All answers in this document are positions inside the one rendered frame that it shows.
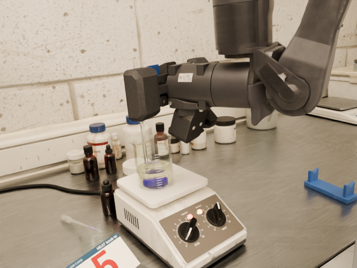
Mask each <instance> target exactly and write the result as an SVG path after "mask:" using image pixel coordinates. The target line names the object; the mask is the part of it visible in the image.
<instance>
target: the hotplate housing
mask: <svg viewBox="0 0 357 268"><path fill-rule="evenodd" d="M214 194H216V195H217V193H216V192H215V191H213V190H212V189H210V188H208V187H206V186H205V187H203V188H200V189H198V190H196V191H194V192H192V193H189V194H187V195H185V196H183V197H180V198H178V199H176V200H174V201H172V202H169V203H167V204H165V205H163V206H160V207H158V208H149V207H147V206H146V205H144V204H143V203H142V202H140V201H138V200H137V199H135V198H134V197H133V196H131V195H130V194H128V193H127V192H126V191H124V190H123V189H121V188H118V189H116V191H115V192H114V200H115V207H116V215H117V219H118V220H119V223H120V224H121V225H122V226H124V227H125V228H126V229H127V230H128V231H130V232H131V233H132V234H133V235H134V236H135V237H136V238H138V239H139V240H140V241H141V242H142V243H143V244H144V245H145V246H147V247H148V248H149V249H150V250H151V251H152V252H153V253H155V254H156V255H157V256H158V257H159V258H160V259H161V260H162V261H164V262H165V263H166V264H167V265H168V266H169V267H170V268H207V267H208V266H210V265H212V264H213V263H214V262H216V261H217V260H219V259H221V258H222V257H224V256H225V255H227V254H228V253H230V252H231V251H233V250H234V249H236V248H238V247H239V246H240V245H242V244H243V243H245V242H246V238H247V229H246V227H245V226H244V225H243V224H242V223H241V221H240V220H239V219H238V218H237V217H236V216H235V214H234V213H233V212H232V211H231V210H230V209H229V207H228V206H227V205H226V204H225V203H224V202H223V200H222V199H221V198H220V197H219V196H218V195H217V196H218V198H219V199H220V200H221V201H222V202H223V203H224V205H225V206H226V207H227V208H228V209H229V211H230V212H231V213H232V214H233V215H234V216H235V218H236V219H237V220H238V221H239V222H240V223H241V225H242V226H243V227H244V229H243V230H242V231H240V232H238V233H237V234H235V235H233V236H232V237H230V238H228V239H227V240H225V241H223V242H222V243H221V244H219V245H217V246H216V247H214V248H212V249H211V250H209V251H207V252H206V253H204V254H202V255H201V256H199V257H198V258H196V259H194V260H193V261H191V262H189V263H186V262H185V260H184V259H183V257H182V256H181V254H180V253H179V251H178V250H177V249H176V247H175V246H174V244H173V243H172V241H171V240H170V238H169V236H168V235H167V233H166V232H165V231H164V229H163V228H162V226H161V225H160V223H159V221H160V220H161V219H164V218H166V217H168V216H170V215H172V214H174V213H176V212H178V211H180V210H182V209H184V208H187V207H189V206H191V205H193V204H195V203H197V202H199V201H201V200H203V199H205V198H207V197H210V196H212V195H214Z"/></svg>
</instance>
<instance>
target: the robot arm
mask: <svg viewBox="0 0 357 268"><path fill-rule="evenodd" d="M351 2H352V0H308V3H307V6H306V8H305V11H304V14H303V17H302V19H301V23H300V25H299V27H298V29H297V31H296V33H295V35H294V36H293V38H292V40H291V41H290V43H289V44H288V46H287V47H285V46H284V45H282V44H281V43H279V42H278V41H276V42H273V10H274V0H212V8H213V16H214V32H215V47H216V50H218V55H224V58H248V57H249V58H250V61H249V62H219V61H212V62H208V60H207V59H206V58H205V57H196V58H190V59H188V60H187V62H185V63H180V64H176V62H175V61H173V62H167V63H164V64H162V65H160V66H159V65H158V64H155V65H150V66H147V67H145V68H136V69H130V70H126V71H125V72H124V74H123V77H124V85H125V94H126V102H127V111H128V116H129V119H130V120H132V121H139V122H142V121H144V120H147V119H149V118H152V117H154V116H156V115H157V114H158V113H159V112H160V107H164V106H166V105H169V108H175V111H174V114H173V118H172V123H171V126H170V127H169V128H168V133H169V134H170V135H172V136H173V137H175V138H177V139H179V140H181V141H182V142H184V143H186V144H187V143H189V142H191V141H192V140H194V139H196V138H197V137H199V136H200V134H201V133H203V132H204V129H203V128H211V127H213V126H214V125H215V124H216V121H217V116H216V115H215V113H214V112H213V111H212V110H211V107H231V108H250V109H251V110H250V111H251V123H252V125H253V126H256V125H257V124H258V123H259V122H260V121H261V120H262V119H263V118H265V117H266V116H268V115H271V114H272V112H273V111H274V110H276V111H278V112H280V113H282V114H284V115H288V116H302V115H305V114H307V113H310V112H311V111H313V110H314V109H315V108H316V106H317V105H318V103H319V101H320V100H321V98H322V96H323V95H324V93H325V91H326V90H327V87H328V84H329V80H330V75H331V72H332V67H333V62H334V58H335V52H336V46H337V40H338V35H339V31H340V28H341V27H343V21H344V19H345V16H346V14H347V11H348V9H349V7H350V4H351Z"/></svg>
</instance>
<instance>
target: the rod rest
mask: <svg viewBox="0 0 357 268"><path fill-rule="evenodd" d="M318 171H319V169H318V168H315V169H314V171H313V172H312V171H311V170H309V171H308V179H307V180H306V181H304V185H305V186H307V187H309V188H311V189H313V190H316V191H318V192H320V193H322V194H324V195H327V196H329V197H331V198H333V199H336V200H338V201H340V202H342V203H345V204H349V203H351V202H353V201H355V200H357V194H355V193H354V186H355V182H354V181H351V182H350V184H349V185H347V184H344V189H342V188H340V187H337V186H335V185H333V184H330V183H327V182H325V181H322V180H320V179H318Z"/></svg>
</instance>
